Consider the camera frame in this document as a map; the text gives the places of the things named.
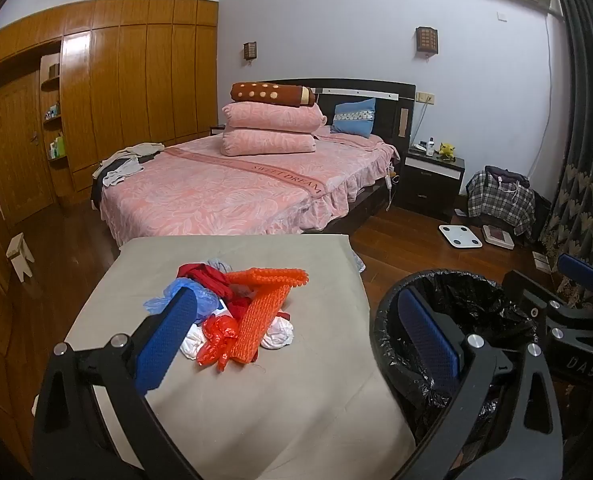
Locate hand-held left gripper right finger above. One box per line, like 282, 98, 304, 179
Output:
397, 287, 564, 480

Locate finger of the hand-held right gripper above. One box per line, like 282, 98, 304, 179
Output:
556, 253, 593, 311
502, 269, 593, 380

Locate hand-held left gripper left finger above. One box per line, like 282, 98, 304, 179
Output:
32, 285, 202, 480

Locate red plastic bag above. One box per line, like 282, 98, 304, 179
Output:
196, 314, 240, 372

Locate blue plastic bag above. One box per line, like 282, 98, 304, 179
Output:
144, 280, 220, 318

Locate black waste bin with liner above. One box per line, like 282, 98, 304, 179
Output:
369, 268, 547, 461

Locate red gloves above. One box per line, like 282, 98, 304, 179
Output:
177, 261, 250, 318

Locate orange mesh mat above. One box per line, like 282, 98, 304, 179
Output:
226, 268, 309, 363

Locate white tissue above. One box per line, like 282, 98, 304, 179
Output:
260, 316, 295, 350

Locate scale with red panel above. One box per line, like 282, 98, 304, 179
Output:
482, 224, 516, 251

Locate white bathroom scale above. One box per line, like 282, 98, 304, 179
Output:
438, 224, 483, 250

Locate plaid cloth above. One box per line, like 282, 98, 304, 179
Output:
466, 167, 537, 236

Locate dark hoodie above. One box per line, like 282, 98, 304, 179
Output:
483, 165, 532, 190

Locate dark nightstand with white drawer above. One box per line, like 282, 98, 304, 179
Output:
393, 152, 466, 223

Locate pink bedspread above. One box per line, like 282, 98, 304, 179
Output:
99, 127, 402, 251

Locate dark patterned curtain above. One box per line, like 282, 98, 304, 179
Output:
539, 0, 593, 311

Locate small white stool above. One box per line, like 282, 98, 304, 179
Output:
6, 232, 36, 281

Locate pile of clothes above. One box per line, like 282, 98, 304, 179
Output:
92, 143, 166, 188

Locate lower pink pillow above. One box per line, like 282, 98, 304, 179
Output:
220, 129, 318, 157

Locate pink pillow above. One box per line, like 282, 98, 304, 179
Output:
220, 129, 318, 157
221, 101, 327, 133

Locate bed with pink cover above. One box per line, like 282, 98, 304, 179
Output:
91, 78, 417, 236

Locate blue cushion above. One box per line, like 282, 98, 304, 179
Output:
330, 98, 377, 137

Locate upper pink pillow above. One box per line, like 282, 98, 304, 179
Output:
221, 101, 327, 133

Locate wooden wardrobe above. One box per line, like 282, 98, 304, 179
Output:
0, 0, 220, 226

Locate brown dotted pillow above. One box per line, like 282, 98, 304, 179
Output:
230, 81, 317, 108

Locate white power cable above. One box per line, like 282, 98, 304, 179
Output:
526, 2, 557, 181

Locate large wall lamp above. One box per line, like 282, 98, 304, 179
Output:
416, 26, 439, 56

